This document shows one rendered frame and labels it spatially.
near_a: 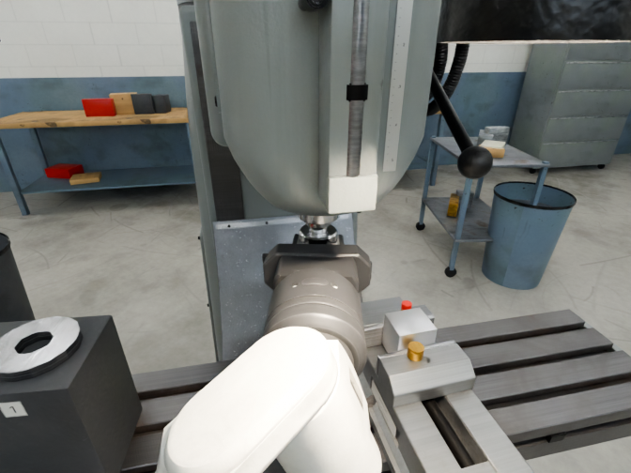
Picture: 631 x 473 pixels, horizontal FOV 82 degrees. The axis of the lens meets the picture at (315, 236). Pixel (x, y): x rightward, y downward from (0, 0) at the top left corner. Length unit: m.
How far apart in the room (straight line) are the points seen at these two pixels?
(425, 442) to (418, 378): 0.08
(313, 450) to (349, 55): 0.25
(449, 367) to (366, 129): 0.38
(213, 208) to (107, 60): 4.02
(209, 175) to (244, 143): 0.48
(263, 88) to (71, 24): 4.57
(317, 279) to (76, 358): 0.30
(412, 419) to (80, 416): 0.39
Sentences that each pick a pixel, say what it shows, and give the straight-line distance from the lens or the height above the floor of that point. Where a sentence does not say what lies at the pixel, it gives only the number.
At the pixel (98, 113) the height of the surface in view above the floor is 0.91.
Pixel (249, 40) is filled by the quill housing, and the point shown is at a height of 1.46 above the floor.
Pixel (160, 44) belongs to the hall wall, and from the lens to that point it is 4.64.
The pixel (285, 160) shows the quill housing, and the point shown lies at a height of 1.37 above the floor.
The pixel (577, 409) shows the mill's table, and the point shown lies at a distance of 0.74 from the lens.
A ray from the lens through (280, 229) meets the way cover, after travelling 0.82.
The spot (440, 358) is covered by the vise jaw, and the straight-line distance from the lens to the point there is 0.57.
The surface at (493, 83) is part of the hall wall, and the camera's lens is 5.67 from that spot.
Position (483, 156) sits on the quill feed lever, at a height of 1.37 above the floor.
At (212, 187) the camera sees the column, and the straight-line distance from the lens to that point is 0.80.
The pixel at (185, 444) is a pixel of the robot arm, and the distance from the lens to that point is 0.23.
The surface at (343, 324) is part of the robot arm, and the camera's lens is 0.29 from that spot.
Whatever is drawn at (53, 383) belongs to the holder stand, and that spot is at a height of 1.15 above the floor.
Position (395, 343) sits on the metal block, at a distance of 0.56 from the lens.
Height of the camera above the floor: 1.46
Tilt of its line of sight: 27 degrees down
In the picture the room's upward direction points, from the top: straight up
